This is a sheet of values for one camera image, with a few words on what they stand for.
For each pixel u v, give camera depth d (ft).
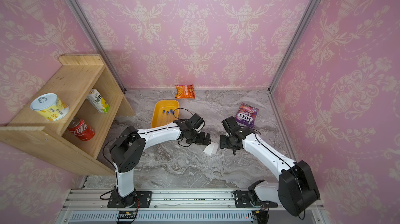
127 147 1.75
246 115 3.37
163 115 3.48
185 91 3.81
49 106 1.63
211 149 2.94
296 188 1.30
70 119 1.79
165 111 3.53
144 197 2.46
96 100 2.44
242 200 2.39
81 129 2.13
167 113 3.48
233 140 1.95
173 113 3.48
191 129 2.44
